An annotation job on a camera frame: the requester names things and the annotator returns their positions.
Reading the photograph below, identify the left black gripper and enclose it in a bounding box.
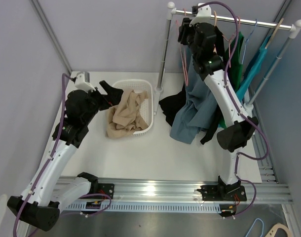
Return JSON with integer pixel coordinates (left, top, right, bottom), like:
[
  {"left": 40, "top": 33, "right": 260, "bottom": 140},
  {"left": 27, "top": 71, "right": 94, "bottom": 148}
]
[{"left": 82, "top": 80, "right": 123, "bottom": 124}]

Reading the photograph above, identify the pink wire hanger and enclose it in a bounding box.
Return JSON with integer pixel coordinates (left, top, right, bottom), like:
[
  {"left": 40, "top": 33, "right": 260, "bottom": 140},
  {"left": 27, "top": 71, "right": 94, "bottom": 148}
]
[
  {"left": 222, "top": 16, "right": 241, "bottom": 57},
  {"left": 175, "top": 8, "right": 190, "bottom": 86}
]

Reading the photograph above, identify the beige t shirt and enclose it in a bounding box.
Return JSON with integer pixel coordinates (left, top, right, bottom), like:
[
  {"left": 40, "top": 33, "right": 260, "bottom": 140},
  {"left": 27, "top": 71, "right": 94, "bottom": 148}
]
[{"left": 106, "top": 89, "right": 149, "bottom": 139}]

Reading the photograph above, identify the beige wooden hanger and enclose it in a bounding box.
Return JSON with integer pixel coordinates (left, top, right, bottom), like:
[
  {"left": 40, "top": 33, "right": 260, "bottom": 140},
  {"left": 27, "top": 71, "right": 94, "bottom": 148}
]
[
  {"left": 264, "top": 17, "right": 284, "bottom": 49},
  {"left": 213, "top": 10, "right": 217, "bottom": 27}
]

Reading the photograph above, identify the grey blue t shirt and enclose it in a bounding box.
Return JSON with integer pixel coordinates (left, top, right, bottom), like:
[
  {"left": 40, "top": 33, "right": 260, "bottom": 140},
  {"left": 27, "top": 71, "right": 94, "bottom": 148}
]
[{"left": 170, "top": 49, "right": 217, "bottom": 144}]

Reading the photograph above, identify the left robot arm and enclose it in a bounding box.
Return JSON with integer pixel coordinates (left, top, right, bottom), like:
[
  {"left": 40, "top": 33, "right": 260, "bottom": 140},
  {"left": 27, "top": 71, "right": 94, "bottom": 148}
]
[{"left": 7, "top": 80, "right": 123, "bottom": 231}]

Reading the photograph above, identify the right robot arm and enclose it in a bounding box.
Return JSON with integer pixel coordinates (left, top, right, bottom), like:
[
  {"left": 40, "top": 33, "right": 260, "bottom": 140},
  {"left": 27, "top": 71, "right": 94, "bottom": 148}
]
[{"left": 178, "top": 17, "right": 259, "bottom": 201}]

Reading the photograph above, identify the green t shirt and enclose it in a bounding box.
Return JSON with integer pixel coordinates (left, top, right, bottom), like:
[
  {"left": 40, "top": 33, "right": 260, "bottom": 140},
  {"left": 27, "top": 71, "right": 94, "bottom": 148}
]
[{"left": 219, "top": 32, "right": 244, "bottom": 128}]

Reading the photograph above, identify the black t shirt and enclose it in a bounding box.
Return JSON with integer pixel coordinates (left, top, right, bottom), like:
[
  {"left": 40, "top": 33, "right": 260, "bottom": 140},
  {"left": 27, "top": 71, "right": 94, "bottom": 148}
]
[{"left": 159, "top": 27, "right": 227, "bottom": 146}]

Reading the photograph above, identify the teal t shirt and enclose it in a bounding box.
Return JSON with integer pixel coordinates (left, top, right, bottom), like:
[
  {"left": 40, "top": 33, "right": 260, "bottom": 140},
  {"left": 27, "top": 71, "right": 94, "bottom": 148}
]
[{"left": 236, "top": 35, "right": 271, "bottom": 101}]

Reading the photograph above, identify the blue hanger on floor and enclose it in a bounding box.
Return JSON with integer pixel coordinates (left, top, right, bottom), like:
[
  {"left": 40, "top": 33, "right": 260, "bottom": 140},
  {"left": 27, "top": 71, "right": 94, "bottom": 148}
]
[{"left": 245, "top": 218, "right": 264, "bottom": 237}]

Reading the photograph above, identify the wooden hanger on floor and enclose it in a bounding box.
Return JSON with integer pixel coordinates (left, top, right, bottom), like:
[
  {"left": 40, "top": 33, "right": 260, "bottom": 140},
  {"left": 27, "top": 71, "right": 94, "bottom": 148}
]
[{"left": 265, "top": 223, "right": 293, "bottom": 237}]

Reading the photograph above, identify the white plastic basket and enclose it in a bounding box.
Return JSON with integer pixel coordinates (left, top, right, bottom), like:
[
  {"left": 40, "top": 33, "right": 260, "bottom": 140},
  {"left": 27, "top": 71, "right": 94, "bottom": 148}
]
[{"left": 106, "top": 79, "right": 153, "bottom": 139}]

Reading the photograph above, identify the metal clothes rack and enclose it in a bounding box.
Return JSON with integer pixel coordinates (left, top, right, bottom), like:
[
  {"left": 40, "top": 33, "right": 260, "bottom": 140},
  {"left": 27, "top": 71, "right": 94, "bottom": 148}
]
[{"left": 153, "top": 1, "right": 301, "bottom": 115}]

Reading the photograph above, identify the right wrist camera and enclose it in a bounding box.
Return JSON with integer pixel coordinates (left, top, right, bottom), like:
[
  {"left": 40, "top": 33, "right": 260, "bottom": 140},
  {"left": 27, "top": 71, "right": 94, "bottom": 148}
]
[{"left": 189, "top": 3, "right": 212, "bottom": 27}]

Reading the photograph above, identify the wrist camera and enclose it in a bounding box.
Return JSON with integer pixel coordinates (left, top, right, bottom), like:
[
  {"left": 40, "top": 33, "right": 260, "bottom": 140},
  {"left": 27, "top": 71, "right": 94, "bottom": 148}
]
[
  {"left": 72, "top": 71, "right": 95, "bottom": 92},
  {"left": 189, "top": 3, "right": 212, "bottom": 27}
]

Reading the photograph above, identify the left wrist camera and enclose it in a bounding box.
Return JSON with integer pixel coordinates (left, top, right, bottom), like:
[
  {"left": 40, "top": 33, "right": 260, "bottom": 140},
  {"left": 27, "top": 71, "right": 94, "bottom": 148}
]
[{"left": 72, "top": 71, "right": 95, "bottom": 92}]

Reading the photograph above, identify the light blue wire hanger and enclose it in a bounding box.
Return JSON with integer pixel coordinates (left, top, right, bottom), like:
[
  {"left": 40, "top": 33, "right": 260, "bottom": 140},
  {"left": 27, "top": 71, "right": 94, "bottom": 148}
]
[{"left": 241, "top": 19, "right": 258, "bottom": 65}]

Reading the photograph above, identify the white slotted cable duct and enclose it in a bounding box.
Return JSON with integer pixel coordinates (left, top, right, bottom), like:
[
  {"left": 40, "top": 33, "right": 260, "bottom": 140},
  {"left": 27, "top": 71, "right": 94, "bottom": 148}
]
[{"left": 66, "top": 201, "right": 221, "bottom": 213}]

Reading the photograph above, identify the aluminium mounting rail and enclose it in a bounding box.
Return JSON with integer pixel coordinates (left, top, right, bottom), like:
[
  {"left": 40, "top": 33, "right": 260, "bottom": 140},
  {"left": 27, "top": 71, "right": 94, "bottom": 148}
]
[{"left": 99, "top": 165, "right": 294, "bottom": 204}]

